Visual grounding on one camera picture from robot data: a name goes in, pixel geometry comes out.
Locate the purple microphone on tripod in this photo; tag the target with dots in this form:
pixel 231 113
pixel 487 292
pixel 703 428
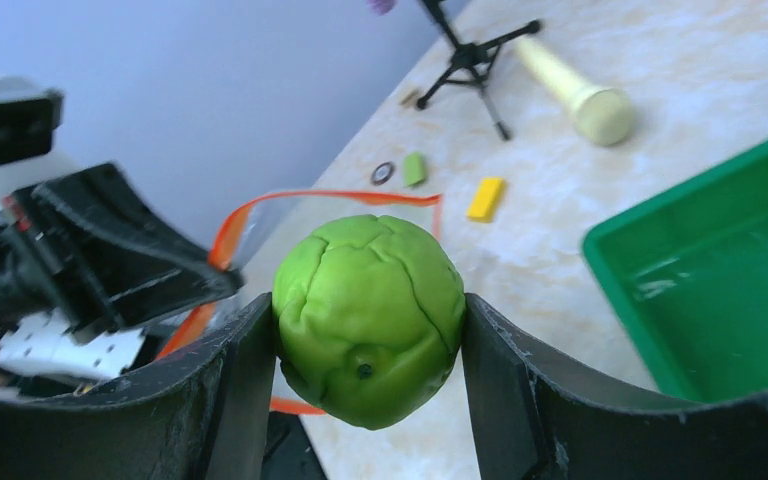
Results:
pixel 470 63

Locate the yellow block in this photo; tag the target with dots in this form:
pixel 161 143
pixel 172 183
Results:
pixel 486 199

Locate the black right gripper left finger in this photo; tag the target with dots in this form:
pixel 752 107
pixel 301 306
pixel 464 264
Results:
pixel 198 413

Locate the light green block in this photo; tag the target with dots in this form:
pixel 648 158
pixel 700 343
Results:
pixel 414 169

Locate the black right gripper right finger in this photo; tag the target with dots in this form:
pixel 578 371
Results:
pixel 537 413

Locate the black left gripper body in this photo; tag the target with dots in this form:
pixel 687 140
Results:
pixel 0 278

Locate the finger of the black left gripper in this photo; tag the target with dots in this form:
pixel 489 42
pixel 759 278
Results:
pixel 101 256

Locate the small wooden block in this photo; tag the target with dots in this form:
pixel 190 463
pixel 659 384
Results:
pixel 408 99

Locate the cream toy microphone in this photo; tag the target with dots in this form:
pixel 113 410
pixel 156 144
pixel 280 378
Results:
pixel 603 115

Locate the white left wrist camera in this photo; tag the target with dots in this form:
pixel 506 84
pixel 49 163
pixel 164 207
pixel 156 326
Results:
pixel 29 116

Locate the clear zip bag orange zipper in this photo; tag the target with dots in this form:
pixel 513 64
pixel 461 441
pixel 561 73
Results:
pixel 258 235

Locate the green cabbage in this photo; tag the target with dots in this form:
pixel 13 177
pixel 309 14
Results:
pixel 369 313

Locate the green plastic tray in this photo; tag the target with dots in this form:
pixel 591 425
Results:
pixel 686 273

